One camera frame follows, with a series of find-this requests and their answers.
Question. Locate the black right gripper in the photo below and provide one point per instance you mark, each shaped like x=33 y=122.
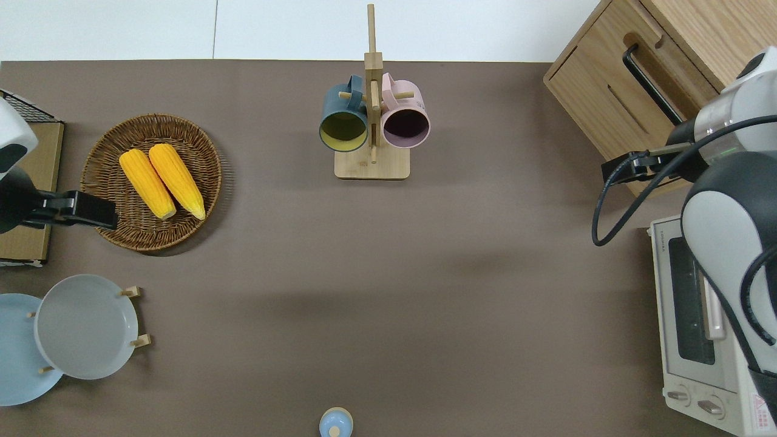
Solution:
x=652 y=164

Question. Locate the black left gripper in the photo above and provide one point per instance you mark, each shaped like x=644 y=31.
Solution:
x=67 y=209

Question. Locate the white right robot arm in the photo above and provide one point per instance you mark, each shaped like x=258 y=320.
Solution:
x=728 y=206

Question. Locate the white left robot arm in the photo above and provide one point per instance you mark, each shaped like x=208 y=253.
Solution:
x=15 y=127

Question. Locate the wooden drawer with slot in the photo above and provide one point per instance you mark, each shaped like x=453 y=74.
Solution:
x=601 y=121

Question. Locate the yellow corn cob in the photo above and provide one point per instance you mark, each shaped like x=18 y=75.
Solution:
x=177 y=179
x=147 y=184

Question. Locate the round wicker basket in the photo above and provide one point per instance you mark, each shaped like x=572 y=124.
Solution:
x=152 y=237

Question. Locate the grey plate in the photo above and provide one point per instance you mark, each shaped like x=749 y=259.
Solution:
x=85 y=328

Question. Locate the wooden plate rack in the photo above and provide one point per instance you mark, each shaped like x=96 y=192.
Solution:
x=141 y=341

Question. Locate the light blue plate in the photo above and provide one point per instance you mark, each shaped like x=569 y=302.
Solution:
x=18 y=358

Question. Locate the wooden cabinet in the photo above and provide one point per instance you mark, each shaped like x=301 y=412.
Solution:
x=728 y=24

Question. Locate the cream toaster oven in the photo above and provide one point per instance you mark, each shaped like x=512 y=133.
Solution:
x=674 y=340

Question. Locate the pink mug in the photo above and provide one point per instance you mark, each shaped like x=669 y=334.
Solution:
x=408 y=103

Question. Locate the brown table mat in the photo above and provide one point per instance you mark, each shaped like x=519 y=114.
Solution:
x=425 y=273

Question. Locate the oven knob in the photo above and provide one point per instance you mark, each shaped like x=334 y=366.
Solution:
x=678 y=397
x=711 y=408

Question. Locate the wooden mug tree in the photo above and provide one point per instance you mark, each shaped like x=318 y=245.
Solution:
x=371 y=167

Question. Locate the dark blue mug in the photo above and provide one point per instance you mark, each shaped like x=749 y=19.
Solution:
x=340 y=103

